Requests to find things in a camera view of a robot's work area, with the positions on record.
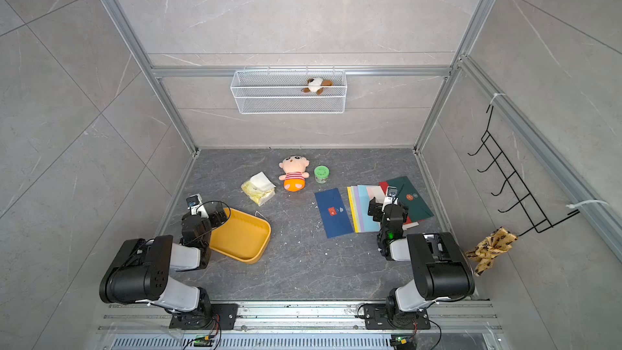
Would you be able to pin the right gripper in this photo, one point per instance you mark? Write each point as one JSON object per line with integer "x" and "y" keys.
{"x": 385, "y": 209}

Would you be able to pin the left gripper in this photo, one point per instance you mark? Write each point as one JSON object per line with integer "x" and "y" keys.
{"x": 195, "y": 216}

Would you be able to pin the red envelope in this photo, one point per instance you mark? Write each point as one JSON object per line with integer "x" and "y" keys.
{"x": 403, "y": 186}

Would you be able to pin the yellow plastic storage tray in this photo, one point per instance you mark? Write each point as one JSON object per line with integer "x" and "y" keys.
{"x": 242, "y": 237}

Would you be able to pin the dark green envelope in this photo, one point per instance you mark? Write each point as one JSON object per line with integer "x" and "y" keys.
{"x": 410, "y": 198}

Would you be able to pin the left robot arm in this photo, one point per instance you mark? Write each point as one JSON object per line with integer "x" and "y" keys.
{"x": 141, "y": 270}

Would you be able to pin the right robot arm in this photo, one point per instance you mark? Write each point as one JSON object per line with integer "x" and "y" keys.
{"x": 440, "y": 272}

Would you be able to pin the lilac envelope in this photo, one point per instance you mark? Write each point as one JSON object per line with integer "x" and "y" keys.
{"x": 359, "y": 208}

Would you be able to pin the pink envelope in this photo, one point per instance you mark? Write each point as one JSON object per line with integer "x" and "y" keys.
{"x": 395, "y": 219}

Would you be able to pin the yellow envelope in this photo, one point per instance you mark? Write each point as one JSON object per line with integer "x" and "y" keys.
{"x": 354, "y": 208}

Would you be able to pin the pink plush doll orange pants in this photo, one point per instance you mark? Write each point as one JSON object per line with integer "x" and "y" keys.
{"x": 294, "y": 173}

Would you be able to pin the yellow patterned cloth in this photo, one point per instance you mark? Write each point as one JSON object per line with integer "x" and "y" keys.
{"x": 484, "y": 254}

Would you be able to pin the small brown white plush dog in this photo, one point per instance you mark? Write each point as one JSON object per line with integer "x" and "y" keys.
{"x": 317, "y": 85}

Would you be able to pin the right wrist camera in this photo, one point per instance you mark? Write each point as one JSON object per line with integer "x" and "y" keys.
{"x": 391, "y": 196}

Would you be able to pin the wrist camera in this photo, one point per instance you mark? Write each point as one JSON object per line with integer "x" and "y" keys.
{"x": 196, "y": 206}
{"x": 391, "y": 196}

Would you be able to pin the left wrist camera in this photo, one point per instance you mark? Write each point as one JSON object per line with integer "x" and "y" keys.
{"x": 196, "y": 206}

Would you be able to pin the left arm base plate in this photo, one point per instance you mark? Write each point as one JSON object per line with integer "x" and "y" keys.
{"x": 218, "y": 315}

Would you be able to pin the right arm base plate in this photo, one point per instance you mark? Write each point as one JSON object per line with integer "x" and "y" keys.
{"x": 382, "y": 317}

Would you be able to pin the white wire mesh basket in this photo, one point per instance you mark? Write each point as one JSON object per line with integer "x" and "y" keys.
{"x": 273, "y": 91}

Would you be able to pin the aluminium mounting rail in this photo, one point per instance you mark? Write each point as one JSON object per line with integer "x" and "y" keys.
{"x": 303, "y": 325}

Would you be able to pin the black wall hook rack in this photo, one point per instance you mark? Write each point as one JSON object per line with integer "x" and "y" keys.
{"x": 513, "y": 182}

